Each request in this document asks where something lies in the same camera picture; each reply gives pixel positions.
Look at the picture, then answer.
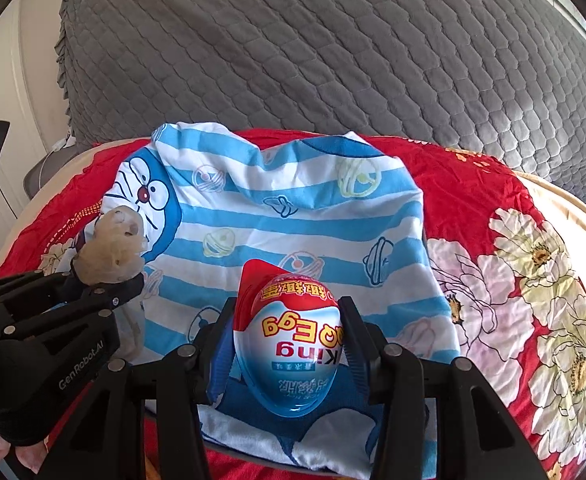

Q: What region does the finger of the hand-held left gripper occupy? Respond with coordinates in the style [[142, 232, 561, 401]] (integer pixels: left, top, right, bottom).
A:
[[3, 276, 146, 346], [0, 269, 81, 322]]

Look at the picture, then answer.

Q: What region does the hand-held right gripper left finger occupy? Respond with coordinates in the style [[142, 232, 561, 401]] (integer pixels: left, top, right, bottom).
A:
[[43, 297, 239, 480]]

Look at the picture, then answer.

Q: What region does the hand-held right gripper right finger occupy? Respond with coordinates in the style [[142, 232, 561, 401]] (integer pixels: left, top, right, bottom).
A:
[[338, 296, 548, 480]]

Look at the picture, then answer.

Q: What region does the beige sheer scrunchie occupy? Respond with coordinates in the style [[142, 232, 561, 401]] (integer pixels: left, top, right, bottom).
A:
[[70, 205, 150, 288]]

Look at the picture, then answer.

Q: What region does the red blue toy egg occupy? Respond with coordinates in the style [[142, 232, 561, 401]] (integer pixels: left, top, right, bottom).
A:
[[233, 258, 346, 417]]

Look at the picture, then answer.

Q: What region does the person's left hand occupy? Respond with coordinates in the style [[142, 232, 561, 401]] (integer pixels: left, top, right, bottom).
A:
[[0, 402, 56, 478]]

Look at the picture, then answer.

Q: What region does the grey bedside stool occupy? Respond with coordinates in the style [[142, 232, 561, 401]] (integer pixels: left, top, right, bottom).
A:
[[23, 145, 79, 196]]

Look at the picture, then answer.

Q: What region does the blue striped cartoon cloth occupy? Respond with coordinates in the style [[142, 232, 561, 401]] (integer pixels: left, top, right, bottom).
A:
[[66, 121, 462, 478]]

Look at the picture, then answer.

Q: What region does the white wardrobe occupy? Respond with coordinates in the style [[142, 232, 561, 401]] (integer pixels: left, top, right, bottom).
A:
[[0, 0, 74, 281]]

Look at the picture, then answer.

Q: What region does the red floral blanket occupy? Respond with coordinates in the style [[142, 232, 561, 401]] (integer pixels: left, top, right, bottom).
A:
[[0, 129, 586, 480]]

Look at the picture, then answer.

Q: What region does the grey quilted headboard cover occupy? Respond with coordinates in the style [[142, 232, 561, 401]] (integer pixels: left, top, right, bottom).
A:
[[56, 0, 586, 211]]

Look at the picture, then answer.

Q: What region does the white charger cable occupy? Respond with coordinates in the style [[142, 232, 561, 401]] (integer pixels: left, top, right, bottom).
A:
[[48, 130, 76, 153]]

